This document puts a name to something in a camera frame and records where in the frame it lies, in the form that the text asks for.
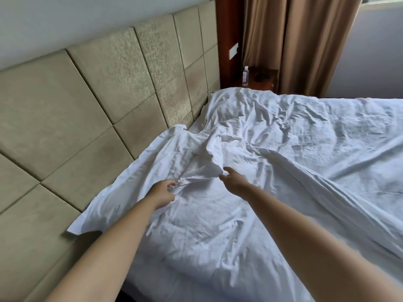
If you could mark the person's left hand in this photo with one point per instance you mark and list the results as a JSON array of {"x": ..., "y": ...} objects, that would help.
[{"x": 163, "y": 193}]

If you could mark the person's right hand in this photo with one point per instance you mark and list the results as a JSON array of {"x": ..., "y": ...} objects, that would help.
[{"x": 236, "y": 182}]

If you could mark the white duvet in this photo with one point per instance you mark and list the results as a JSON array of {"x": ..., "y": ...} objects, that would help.
[{"x": 283, "y": 138}]

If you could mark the person's left forearm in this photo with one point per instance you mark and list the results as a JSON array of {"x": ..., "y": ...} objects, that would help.
[{"x": 100, "y": 257}]

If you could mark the person's right forearm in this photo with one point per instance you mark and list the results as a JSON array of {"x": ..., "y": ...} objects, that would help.
[{"x": 315, "y": 242}]

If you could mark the clear water bottle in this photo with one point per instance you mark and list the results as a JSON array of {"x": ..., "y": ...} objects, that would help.
[{"x": 245, "y": 77}]

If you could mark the wooden nightstand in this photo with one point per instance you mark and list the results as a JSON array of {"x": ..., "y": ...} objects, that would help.
[{"x": 263, "y": 78}]

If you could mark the beige padded headboard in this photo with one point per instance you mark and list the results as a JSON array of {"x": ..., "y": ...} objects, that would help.
[{"x": 63, "y": 106}]

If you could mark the beige curtain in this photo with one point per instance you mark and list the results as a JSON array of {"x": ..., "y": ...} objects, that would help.
[{"x": 299, "y": 37}]

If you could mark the white wall socket panel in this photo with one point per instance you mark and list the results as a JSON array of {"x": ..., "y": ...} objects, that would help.
[{"x": 233, "y": 50}]

